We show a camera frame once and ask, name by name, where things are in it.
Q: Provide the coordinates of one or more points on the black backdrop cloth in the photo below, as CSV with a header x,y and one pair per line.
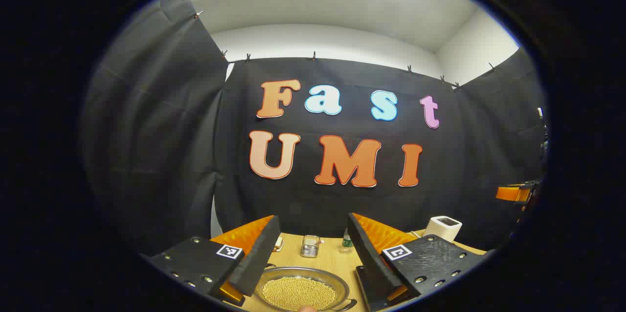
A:
x,y
161,131

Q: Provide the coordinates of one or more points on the pile of soybeans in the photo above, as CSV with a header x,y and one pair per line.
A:
x,y
298,292

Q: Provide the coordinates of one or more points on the clear plastic water bottle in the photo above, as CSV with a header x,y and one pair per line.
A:
x,y
346,241

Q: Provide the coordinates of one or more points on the metal mesh utensil holder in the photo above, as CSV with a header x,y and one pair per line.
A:
x,y
310,246

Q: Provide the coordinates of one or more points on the sandwich on white plate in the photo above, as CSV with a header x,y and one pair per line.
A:
x,y
279,244

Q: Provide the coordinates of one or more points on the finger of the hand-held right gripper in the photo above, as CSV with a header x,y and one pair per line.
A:
x,y
511,193

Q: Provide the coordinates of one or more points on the white toaster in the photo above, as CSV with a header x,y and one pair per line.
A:
x,y
442,229

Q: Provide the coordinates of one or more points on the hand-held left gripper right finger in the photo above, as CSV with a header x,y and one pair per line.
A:
x,y
374,265

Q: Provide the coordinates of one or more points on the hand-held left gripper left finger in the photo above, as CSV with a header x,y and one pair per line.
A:
x,y
257,263

